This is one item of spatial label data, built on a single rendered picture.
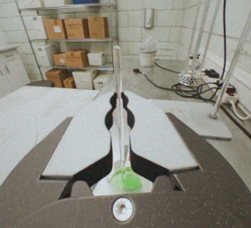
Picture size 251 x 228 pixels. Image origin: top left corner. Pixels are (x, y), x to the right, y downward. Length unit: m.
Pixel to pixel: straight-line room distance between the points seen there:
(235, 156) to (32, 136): 0.61
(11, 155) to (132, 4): 2.34
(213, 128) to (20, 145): 0.62
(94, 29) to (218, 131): 2.05
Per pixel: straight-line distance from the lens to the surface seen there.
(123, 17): 2.50
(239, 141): 0.54
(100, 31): 2.23
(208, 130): 0.51
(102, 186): 0.26
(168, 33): 2.47
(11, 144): 0.55
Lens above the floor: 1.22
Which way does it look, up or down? 32 degrees down
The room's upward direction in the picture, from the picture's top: 1 degrees counter-clockwise
